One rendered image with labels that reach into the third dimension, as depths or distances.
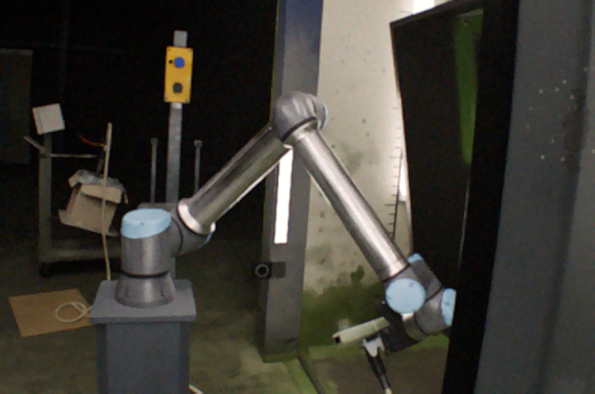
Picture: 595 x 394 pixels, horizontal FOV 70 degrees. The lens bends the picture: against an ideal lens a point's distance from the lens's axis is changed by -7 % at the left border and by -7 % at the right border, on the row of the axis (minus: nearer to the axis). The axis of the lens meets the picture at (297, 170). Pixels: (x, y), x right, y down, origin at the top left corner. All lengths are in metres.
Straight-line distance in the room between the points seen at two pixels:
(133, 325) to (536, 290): 1.28
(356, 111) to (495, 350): 2.05
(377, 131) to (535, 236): 2.10
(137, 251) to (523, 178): 1.27
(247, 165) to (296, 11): 1.05
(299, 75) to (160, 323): 1.31
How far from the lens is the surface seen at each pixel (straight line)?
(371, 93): 2.33
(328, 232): 2.31
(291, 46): 2.20
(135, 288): 1.46
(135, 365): 1.50
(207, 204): 1.48
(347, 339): 1.45
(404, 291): 1.14
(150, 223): 1.41
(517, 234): 0.27
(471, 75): 1.99
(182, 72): 2.25
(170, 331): 1.44
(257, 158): 1.37
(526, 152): 0.27
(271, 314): 2.36
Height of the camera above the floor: 1.21
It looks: 5 degrees down
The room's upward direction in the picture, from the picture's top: 4 degrees clockwise
